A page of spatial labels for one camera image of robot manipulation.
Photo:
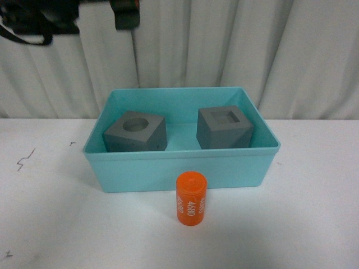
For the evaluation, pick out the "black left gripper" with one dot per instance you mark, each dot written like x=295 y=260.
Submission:
x=37 y=22

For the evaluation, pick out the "gray cube with round hole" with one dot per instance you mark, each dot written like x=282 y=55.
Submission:
x=136 y=131

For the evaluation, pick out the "gray cube with square hole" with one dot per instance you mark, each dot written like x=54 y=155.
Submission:
x=223 y=127

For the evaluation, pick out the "orange cylinder with white numbers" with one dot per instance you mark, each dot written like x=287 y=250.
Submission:
x=191 y=187

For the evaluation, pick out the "light blue plastic box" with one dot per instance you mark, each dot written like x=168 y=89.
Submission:
x=158 y=170

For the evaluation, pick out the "white pleated curtain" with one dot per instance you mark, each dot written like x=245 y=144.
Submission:
x=295 y=59

